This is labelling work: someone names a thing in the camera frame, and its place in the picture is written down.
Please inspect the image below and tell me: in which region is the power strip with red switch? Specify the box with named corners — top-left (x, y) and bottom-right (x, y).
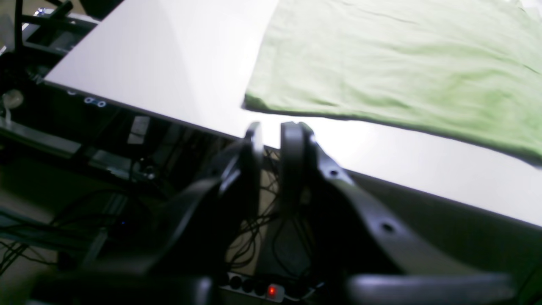
top-left (220, 271), bottom-right (316, 303)

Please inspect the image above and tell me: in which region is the grey aluminium table frame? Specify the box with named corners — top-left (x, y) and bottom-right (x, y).
top-left (1, 0), bottom-right (171, 183)

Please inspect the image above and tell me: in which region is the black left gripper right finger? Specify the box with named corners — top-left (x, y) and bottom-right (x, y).
top-left (279, 122), bottom-right (515, 305)

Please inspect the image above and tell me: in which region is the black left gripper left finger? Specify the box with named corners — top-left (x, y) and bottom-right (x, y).
top-left (33, 122), bottom-right (263, 305)

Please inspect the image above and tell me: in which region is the green T-shirt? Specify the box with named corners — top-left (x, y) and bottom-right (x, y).
top-left (244, 0), bottom-right (542, 164)

